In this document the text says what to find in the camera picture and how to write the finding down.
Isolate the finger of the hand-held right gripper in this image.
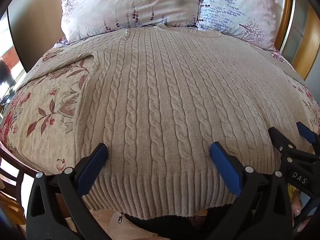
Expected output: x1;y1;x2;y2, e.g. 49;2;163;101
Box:
268;127;300;167
296;121;320;155

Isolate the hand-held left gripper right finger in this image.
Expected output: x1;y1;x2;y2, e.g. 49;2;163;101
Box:
209;142;293;240

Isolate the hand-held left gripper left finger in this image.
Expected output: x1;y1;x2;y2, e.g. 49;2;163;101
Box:
26;143;118;240

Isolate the beige cable knit sweater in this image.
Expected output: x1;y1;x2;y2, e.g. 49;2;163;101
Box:
27;26;308;219

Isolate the person's right hand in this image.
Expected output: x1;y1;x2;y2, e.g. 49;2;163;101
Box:
291;189;307;218

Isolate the floral bedspread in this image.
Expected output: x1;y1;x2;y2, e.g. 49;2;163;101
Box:
0;37;320;178

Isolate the dark wooden chair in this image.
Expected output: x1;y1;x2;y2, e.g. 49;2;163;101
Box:
0;145;38;205

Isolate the person's black clothing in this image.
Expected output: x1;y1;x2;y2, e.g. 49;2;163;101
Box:
122;202;213;240

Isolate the tree print pillow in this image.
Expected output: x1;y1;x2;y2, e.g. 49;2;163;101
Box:
196;0;280;52

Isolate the bright window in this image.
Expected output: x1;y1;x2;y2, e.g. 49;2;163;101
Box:
0;17;25;105

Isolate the pink lavender print pillow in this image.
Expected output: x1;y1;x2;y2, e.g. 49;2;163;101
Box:
57;0;204;43

